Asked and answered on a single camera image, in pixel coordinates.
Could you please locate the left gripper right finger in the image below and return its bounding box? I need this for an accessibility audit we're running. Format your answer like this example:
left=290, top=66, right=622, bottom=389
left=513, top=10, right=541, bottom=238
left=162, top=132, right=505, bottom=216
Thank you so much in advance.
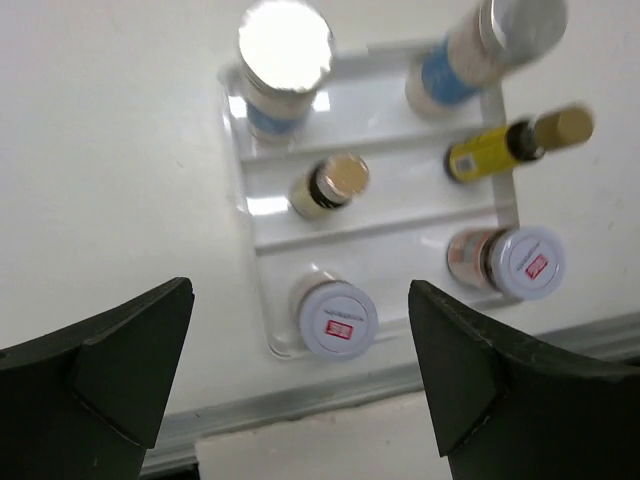
left=408, top=280, right=639, bottom=479

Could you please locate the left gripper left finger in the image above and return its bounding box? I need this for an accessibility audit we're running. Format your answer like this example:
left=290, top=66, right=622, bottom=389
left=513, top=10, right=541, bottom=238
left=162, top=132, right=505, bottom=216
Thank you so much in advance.
left=1, top=277, right=195, bottom=479

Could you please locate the dark spice jar red label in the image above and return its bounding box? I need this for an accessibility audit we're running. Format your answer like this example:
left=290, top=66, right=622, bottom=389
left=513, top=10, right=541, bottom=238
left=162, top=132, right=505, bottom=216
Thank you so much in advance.
left=446, top=226, right=566, bottom=301

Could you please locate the tan spice jar red label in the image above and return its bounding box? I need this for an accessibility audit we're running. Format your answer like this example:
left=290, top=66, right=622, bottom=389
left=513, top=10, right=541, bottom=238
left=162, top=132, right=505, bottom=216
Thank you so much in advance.
left=289, top=270, right=379, bottom=362

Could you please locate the yellow label bottle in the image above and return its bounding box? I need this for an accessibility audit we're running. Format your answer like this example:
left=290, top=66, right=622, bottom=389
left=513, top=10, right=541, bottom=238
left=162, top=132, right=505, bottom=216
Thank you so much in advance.
left=289, top=153, right=370, bottom=220
left=444, top=104, right=595, bottom=184

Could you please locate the blue label bead jar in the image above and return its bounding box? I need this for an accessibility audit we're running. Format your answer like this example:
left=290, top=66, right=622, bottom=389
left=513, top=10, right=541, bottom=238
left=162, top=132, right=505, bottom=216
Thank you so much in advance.
left=237, top=1, right=336, bottom=144
left=405, top=0, right=568, bottom=116

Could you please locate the white tiered organizer tray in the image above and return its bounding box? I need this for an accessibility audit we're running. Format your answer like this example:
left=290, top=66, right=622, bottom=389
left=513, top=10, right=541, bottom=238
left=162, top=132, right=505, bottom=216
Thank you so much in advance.
left=219, top=45, right=518, bottom=360

